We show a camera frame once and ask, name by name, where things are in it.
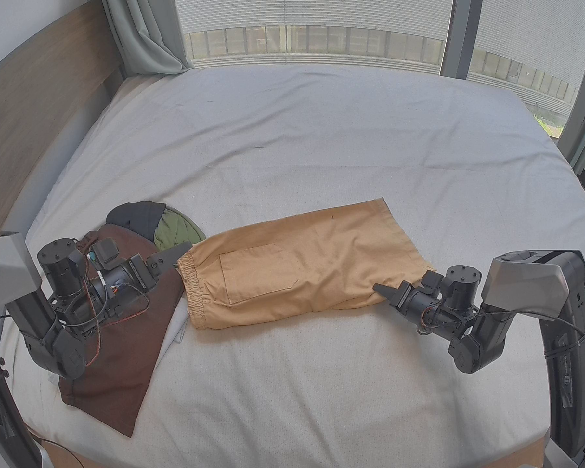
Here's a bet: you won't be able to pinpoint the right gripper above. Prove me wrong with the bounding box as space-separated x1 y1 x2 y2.
372 282 442 323

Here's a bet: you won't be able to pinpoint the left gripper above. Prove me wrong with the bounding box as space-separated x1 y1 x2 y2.
99 243 193 298

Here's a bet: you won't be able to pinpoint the tan shorts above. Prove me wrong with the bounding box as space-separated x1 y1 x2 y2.
177 197 437 331

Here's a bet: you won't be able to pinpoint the bed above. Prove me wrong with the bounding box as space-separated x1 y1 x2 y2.
0 0 585 468

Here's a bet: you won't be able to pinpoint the black garment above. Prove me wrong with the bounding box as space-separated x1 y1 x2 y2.
106 202 169 242

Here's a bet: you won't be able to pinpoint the brown shorts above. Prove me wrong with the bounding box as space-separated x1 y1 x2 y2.
58 225 186 438

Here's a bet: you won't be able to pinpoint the grey-green curtain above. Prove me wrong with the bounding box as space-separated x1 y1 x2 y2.
97 0 195 76

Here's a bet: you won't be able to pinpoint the window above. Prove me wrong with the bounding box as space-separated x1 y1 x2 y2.
168 0 585 176

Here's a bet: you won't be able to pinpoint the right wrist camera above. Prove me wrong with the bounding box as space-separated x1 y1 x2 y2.
421 270 443 295

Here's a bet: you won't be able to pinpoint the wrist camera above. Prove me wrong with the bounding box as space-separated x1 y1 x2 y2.
421 270 443 295
89 238 123 273

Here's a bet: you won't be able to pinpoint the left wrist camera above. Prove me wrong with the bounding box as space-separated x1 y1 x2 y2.
89 238 123 273

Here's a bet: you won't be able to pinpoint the black cable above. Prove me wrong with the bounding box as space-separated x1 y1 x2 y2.
39 438 76 464

